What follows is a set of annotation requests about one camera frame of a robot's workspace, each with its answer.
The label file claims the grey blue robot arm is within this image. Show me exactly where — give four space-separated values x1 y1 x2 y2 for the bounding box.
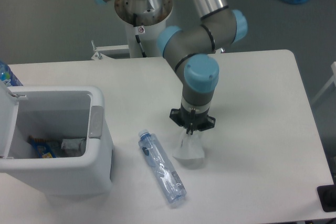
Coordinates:
94 0 248 134

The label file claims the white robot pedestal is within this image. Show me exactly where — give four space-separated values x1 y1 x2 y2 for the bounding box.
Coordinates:
90 0 226 61

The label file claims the black device at table edge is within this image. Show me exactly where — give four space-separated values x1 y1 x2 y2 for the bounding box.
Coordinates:
317 185 335 212

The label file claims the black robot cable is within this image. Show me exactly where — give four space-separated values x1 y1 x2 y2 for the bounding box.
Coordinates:
132 13 147 58

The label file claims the crumpled silver wrapper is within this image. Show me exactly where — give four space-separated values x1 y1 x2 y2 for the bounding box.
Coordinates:
61 138 86 157

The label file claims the blue snack wrapper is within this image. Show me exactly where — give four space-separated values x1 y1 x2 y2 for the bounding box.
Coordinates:
29 135 57 158

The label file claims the blue labelled bottle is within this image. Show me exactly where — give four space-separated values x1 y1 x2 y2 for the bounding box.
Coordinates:
1 61 23 87

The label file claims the clear plastic water bottle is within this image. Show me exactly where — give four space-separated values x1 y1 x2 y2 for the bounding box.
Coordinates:
138 130 187 204

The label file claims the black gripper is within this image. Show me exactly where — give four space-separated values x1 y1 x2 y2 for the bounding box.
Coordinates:
170 108 216 134

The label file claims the white trash can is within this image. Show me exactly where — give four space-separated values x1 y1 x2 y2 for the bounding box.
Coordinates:
1 84 114 195

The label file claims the white frame at right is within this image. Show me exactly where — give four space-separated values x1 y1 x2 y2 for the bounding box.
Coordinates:
311 61 335 108

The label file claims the clear plastic bag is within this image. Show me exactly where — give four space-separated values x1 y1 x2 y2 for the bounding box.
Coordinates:
172 130 205 169

